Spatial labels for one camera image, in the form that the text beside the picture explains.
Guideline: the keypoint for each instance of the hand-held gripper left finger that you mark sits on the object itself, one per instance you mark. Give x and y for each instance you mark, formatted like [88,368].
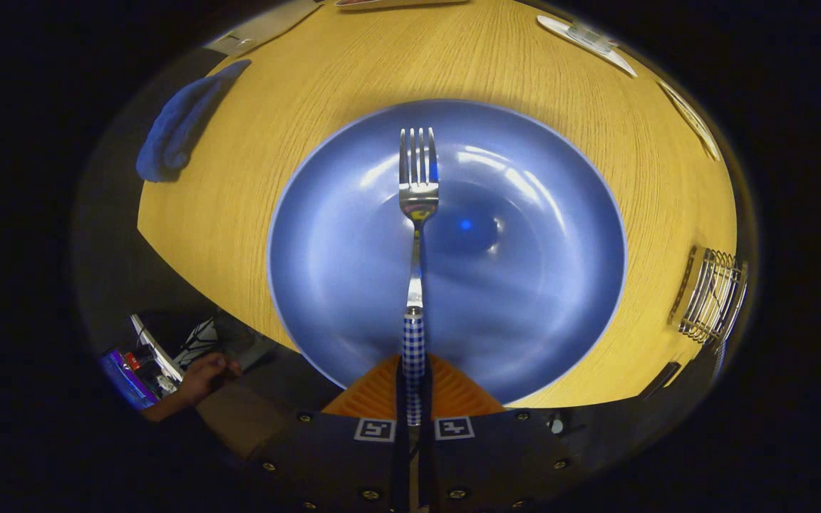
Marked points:
[332,459]

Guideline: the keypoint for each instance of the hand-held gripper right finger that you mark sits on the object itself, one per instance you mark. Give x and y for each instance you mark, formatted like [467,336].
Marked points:
[503,459]

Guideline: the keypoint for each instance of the person's brown trousers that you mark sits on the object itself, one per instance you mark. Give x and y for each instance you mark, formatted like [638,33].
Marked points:
[239,420]

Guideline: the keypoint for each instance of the blue round plate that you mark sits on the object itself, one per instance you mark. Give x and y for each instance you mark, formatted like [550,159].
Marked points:
[524,285]

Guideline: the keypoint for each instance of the white flat device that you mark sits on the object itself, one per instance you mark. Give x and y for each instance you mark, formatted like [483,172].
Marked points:
[157,349]

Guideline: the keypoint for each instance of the glowing blue screen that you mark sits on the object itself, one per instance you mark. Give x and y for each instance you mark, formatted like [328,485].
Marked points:
[125,381]

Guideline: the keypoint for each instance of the blue folded cloth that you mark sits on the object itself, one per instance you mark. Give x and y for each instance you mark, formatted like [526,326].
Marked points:
[175,128]

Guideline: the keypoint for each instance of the white divided snack dish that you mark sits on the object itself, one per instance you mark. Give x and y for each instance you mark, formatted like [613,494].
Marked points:
[692,117]

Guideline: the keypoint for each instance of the white square coaster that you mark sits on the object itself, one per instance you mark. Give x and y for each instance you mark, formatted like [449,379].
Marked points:
[621,64]

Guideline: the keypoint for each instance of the white bottle with green cap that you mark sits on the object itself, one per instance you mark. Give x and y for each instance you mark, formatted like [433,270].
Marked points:
[589,37]

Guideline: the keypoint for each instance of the white toaster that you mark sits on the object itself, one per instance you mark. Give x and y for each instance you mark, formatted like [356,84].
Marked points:
[261,28]

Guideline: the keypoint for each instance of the oval plate of food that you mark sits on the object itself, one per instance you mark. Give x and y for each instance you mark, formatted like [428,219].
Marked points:
[396,3]

